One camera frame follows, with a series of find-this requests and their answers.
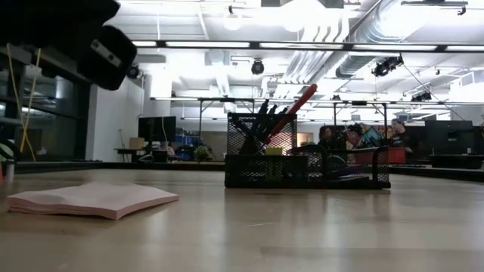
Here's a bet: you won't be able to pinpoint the pink sticky note pad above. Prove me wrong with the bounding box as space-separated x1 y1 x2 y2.
6 181 180 221

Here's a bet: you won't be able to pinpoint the red scissors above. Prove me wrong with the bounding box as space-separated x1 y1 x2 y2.
262 83 319 147

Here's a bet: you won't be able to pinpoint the black mesh desk organizer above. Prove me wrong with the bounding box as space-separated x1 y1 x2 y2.
224 112 392 190

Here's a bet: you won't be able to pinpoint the black monitor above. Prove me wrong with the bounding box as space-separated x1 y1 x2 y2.
137 116 178 143
424 119 476 156

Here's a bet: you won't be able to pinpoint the potted plant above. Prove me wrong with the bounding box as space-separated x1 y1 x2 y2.
194 144 213 163

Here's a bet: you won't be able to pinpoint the person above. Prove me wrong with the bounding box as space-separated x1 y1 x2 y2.
390 117 409 149
316 125 334 150
346 122 365 149

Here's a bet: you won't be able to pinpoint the colourful artwork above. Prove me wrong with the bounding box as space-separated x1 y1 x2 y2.
344 123 399 150

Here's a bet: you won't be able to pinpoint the red bin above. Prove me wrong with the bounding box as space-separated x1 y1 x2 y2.
354 147 408 165

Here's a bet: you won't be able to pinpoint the black overhead light bar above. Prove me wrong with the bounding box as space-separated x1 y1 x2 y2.
130 39 484 54

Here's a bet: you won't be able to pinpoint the yellow cable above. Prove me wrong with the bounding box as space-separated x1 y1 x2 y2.
5 42 42 163

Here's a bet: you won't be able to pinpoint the black aluminium table frame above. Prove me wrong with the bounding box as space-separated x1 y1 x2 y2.
14 160 484 183

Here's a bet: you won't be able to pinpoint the black ceiling camera cluster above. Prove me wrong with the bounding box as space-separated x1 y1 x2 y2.
371 54 405 78

